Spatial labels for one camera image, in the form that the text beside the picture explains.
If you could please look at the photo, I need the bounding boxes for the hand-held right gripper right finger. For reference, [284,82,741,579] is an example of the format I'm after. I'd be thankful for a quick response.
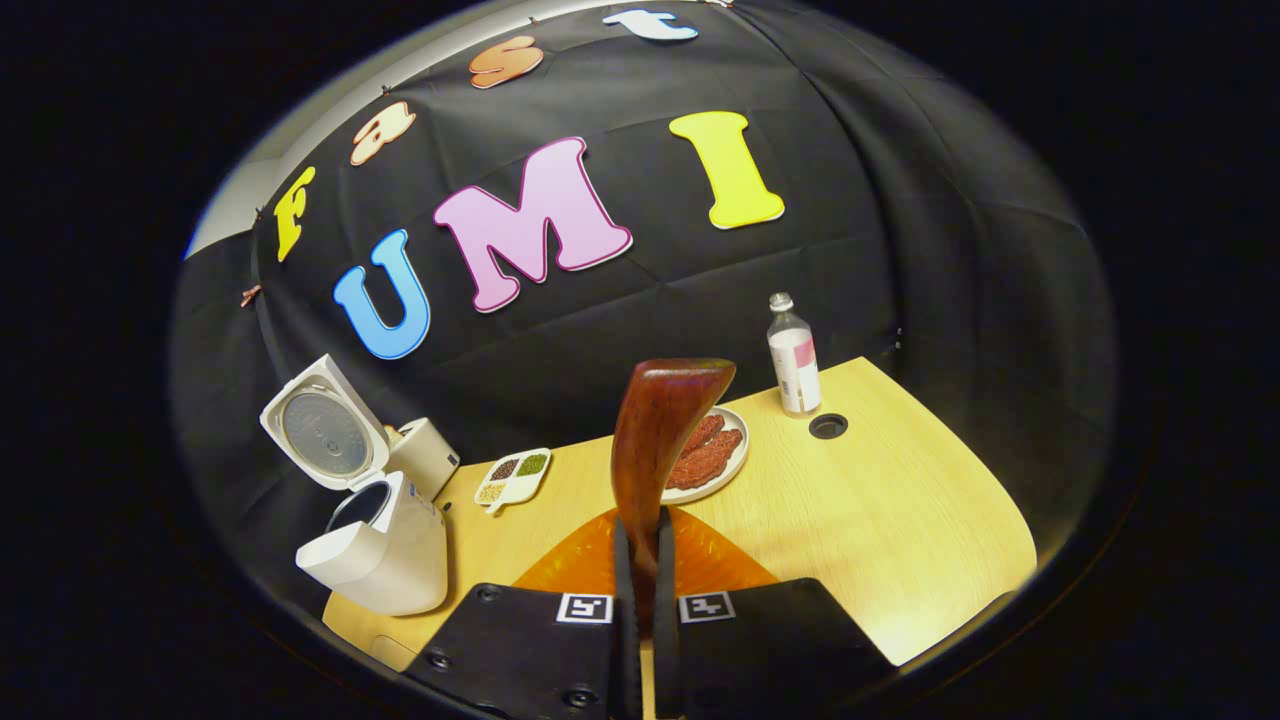
[655,504,898,720]

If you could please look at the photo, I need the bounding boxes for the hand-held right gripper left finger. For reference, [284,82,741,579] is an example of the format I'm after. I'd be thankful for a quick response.
[405,508,641,720]

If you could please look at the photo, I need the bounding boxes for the white rice cooker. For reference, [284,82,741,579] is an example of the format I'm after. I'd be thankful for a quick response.
[260,354,449,617]

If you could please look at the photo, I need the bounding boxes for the brown wooden spoon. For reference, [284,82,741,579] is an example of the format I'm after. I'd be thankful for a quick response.
[610,358,737,641]

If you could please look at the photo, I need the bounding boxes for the white divided bean dish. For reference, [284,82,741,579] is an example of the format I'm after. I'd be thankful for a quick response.
[474,447,553,515]

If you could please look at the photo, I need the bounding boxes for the white round plate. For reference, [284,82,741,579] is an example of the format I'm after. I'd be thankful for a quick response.
[660,405,751,505]

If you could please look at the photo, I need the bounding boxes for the red meat piece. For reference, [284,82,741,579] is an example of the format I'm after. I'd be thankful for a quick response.
[668,430,744,491]
[680,413,726,456]

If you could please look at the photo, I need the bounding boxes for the white toaster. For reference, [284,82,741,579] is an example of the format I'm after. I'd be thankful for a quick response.
[385,417,461,501]

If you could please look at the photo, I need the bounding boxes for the clear bottle pink label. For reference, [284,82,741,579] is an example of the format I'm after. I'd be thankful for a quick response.
[766,292,823,417]

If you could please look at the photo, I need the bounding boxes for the black backdrop cloth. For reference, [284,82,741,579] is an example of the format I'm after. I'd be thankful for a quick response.
[168,0,1116,601]

